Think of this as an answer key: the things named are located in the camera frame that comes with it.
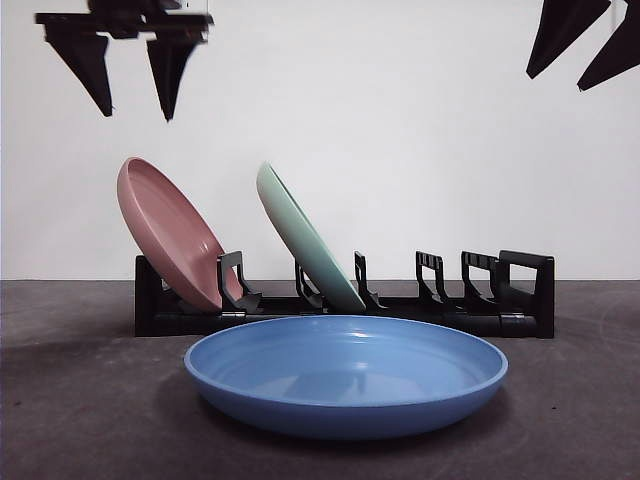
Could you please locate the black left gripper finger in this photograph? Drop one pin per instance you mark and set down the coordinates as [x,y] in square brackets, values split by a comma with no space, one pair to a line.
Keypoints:
[170,70]
[90,65]

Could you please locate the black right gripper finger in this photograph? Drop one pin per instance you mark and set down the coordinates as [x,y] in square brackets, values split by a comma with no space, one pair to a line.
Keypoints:
[560,35]
[615,55]

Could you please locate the pink plate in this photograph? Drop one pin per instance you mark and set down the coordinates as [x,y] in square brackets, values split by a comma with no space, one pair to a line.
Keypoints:
[165,225]

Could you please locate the green plate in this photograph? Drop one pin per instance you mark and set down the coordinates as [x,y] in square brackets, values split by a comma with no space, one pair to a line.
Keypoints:
[310,250]

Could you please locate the blue plate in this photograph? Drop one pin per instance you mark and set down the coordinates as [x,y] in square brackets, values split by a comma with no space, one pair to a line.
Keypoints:
[345,400]

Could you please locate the black plastic dish rack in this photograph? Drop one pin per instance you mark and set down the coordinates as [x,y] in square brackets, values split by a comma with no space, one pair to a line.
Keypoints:
[530,300]

